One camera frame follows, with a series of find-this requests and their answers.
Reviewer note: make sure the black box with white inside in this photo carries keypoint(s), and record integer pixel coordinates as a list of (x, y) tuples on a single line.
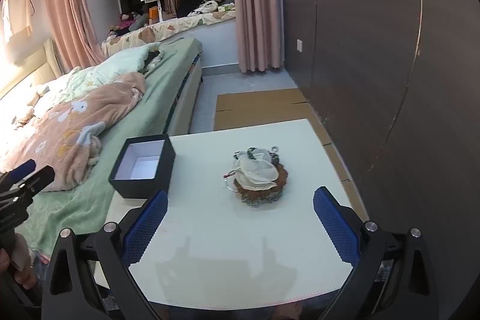
[(142, 188)]

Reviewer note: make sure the floral pillows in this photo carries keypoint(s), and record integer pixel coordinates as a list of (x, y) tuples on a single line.
[(210, 7)]

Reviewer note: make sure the white mesh pouch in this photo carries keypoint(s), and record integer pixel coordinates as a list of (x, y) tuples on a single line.
[(255, 170)]

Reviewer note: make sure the white bed base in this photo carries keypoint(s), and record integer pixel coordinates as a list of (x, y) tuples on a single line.
[(185, 106)]

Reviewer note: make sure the white wall socket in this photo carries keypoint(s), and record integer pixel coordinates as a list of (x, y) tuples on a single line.
[(299, 45)]

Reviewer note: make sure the white hanging garment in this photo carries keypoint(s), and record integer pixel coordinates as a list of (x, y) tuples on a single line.
[(17, 5)]

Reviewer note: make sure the green bedsheet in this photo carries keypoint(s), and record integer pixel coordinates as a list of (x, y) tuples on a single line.
[(150, 95)]

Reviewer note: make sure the flat cardboard sheet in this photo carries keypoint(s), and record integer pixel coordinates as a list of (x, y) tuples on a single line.
[(258, 110)]

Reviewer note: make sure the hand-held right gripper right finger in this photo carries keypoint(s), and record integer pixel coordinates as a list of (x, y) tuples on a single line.
[(337, 226)]

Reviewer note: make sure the pale green quilt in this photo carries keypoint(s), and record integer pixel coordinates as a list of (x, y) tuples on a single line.
[(120, 65)]

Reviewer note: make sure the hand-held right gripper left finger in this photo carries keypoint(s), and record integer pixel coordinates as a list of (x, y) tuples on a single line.
[(146, 226)]

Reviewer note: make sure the person's left hand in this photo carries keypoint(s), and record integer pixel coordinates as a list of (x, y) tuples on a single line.
[(22, 263)]

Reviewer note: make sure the floral window seat cushion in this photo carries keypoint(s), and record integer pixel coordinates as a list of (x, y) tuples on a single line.
[(168, 29)]

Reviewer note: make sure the pile of jewelry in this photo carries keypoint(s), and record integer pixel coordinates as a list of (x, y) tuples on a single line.
[(279, 177)]

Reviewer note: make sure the dark brown wardrobe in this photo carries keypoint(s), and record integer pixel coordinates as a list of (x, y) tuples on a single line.
[(375, 42)]

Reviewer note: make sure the beige headboard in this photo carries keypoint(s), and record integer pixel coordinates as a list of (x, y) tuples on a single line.
[(50, 57)]

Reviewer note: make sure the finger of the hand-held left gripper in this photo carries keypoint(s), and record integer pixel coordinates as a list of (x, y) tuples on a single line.
[(20, 170), (37, 179)]

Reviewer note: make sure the pink floral blanket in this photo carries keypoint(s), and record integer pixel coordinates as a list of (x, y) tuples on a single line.
[(67, 132)]

